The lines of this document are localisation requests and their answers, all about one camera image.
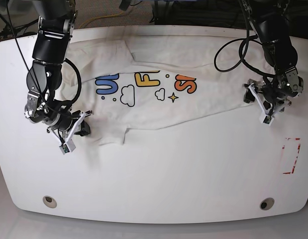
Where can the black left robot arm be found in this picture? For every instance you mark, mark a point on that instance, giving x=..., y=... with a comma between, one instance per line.
x=267, y=19

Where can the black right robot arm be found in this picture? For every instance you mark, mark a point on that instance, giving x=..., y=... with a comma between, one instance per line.
x=55, y=30

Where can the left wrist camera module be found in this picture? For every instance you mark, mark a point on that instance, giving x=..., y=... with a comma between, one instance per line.
x=267, y=120

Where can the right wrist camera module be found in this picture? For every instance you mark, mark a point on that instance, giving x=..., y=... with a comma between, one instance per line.
x=67, y=147

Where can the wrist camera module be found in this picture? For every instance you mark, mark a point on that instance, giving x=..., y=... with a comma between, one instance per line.
x=267, y=120
x=67, y=147

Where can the left table cable grommet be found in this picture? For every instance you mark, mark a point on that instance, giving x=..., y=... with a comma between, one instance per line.
x=49, y=202

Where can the table cable grommet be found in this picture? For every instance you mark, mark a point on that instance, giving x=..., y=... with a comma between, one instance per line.
x=267, y=204
x=49, y=202

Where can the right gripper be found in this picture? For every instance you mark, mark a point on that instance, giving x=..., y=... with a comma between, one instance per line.
x=65, y=127

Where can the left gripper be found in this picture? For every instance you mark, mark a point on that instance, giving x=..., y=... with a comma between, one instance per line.
x=265, y=96

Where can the right table cable grommet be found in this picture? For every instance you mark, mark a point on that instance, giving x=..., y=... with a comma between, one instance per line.
x=267, y=204

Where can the white printed T-shirt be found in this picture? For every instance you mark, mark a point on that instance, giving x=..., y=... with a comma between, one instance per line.
x=124, y=95

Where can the red tape rectangle marking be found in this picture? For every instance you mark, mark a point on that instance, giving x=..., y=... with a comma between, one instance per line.
x=289, y=156

